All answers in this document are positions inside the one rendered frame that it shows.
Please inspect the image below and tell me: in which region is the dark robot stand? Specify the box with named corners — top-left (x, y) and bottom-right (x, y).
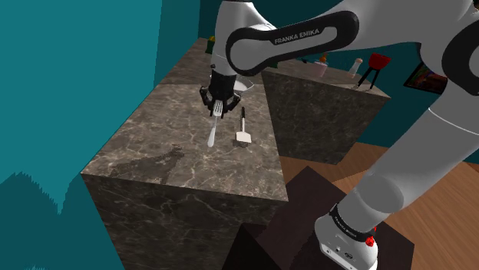
top-left (221, 165), bottom-right (415, 270)

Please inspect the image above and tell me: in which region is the marble kitchen island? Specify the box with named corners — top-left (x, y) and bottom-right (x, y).
top-left (260, 58), bottom-right (392, 166)

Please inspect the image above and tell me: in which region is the white bowl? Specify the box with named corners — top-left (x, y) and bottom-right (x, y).
top-left (233, 74), bottom-right (255, 93)

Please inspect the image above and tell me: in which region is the framed wall picture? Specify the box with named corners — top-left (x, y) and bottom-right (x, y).
top-left (403, 61), bottom-right (449, 95)

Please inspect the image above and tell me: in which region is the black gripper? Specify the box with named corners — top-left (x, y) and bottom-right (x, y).
top-left (199, 70), bottom-right (243, 120)

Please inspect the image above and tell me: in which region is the pink bottle with orange cap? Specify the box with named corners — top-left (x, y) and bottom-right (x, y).
top-left (313, 52), bottom-right (329, 78)

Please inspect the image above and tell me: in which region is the white spatula with black handle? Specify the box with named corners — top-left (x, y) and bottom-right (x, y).
top-left (234, 107), bottom-right (253, 144)

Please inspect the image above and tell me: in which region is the silver fork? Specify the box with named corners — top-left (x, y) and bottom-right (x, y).
top-left (206, 99), bottom-right (224, 148)

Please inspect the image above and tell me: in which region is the marble kitchen counter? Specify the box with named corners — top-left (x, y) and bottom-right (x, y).
top-left (81, 37), bottom-right (289, 270)

